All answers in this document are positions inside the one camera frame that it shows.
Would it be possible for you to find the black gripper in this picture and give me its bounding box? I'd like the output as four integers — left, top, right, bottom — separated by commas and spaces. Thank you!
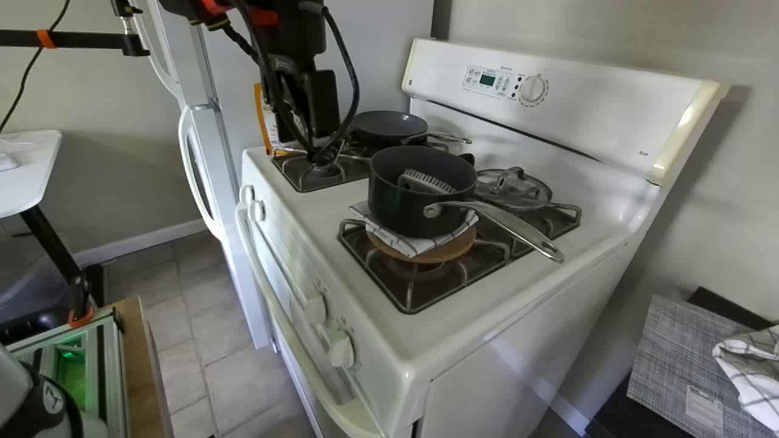
267, 66, 344, 166

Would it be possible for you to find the grey handled dish brush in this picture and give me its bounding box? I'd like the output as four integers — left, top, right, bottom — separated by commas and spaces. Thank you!
396, 168, 458, 200

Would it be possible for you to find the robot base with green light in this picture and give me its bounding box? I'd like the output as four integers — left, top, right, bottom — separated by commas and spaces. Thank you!
0, 342, 110, 438

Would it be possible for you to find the black burner grate under frying pan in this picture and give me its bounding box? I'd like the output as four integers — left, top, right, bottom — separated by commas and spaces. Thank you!
270, 132, 458, 194

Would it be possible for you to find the dark grey frying pan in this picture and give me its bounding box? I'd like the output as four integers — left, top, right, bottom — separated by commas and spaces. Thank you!
346, 109, 474, 154

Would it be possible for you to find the white refrigerator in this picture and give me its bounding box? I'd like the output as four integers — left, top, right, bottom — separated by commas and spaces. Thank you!
120, 0, 275, 352

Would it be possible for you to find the checkered dish towel under pot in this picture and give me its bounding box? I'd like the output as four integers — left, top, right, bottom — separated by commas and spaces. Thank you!
349, 200, 483, 260

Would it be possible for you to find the round cork trivet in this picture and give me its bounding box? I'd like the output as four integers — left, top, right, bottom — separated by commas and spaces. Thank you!
364, 224, 478, 268

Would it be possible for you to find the black burner grate under saucepan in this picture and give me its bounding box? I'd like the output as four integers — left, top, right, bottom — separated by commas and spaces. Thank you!
337, 190, 584, 317

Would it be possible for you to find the glass pot lid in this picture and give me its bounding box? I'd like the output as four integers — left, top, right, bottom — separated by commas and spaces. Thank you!
473, 166, 558, 217

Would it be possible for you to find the black bar with orange tape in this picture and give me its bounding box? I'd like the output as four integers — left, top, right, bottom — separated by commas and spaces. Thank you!
0, 26, 153, 58

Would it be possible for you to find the white gas stove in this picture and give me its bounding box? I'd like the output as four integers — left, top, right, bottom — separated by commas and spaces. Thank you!
233, 36, 730, 438

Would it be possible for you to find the wooden board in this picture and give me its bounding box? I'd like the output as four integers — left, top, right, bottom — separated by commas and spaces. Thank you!
113, 295, 176, 438

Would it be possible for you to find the white table with black leg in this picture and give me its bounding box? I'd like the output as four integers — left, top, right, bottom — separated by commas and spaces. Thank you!
0, 128, 108, 326

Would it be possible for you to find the black side table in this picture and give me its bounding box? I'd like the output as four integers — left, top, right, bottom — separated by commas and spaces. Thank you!
583, 285, 779, 438

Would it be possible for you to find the white checkered cloth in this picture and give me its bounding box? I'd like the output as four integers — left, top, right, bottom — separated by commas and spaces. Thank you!
710, 323, 779, 433

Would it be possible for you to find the black saucepan with steel handle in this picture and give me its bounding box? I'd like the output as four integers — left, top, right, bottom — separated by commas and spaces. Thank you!
365, 143, 568, 266

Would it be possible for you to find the white oven door handle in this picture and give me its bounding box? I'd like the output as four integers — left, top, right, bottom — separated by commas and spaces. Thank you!
233, 205, 385, 438

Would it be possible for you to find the thin black hanging cable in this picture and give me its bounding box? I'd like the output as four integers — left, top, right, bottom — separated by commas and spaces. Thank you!
0, 0, 74, 134

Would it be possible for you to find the aluminium frame cart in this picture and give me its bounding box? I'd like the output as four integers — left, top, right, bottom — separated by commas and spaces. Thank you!
3, 311, 133, 438

